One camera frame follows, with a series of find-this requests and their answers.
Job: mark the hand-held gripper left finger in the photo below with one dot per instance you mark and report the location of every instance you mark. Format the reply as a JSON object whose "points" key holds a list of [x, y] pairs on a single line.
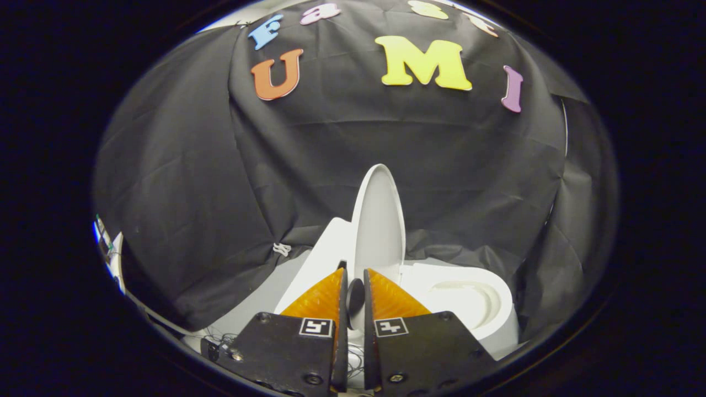
{"points": [[342, 342]]}

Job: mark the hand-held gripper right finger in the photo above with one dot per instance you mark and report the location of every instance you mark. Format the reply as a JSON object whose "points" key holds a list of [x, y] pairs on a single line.
{"points": [[369, 342]]}

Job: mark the white toilet lid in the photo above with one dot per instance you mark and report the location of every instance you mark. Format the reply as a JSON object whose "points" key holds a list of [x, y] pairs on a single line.
{"points": [[379, 226]]}

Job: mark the white toilet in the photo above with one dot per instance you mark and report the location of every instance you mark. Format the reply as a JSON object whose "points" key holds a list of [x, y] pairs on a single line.
{"points": [[469, 298]]}

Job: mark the black backdrop cloth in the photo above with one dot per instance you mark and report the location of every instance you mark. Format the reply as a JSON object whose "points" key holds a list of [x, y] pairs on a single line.
{"points": [[331, 154]]}

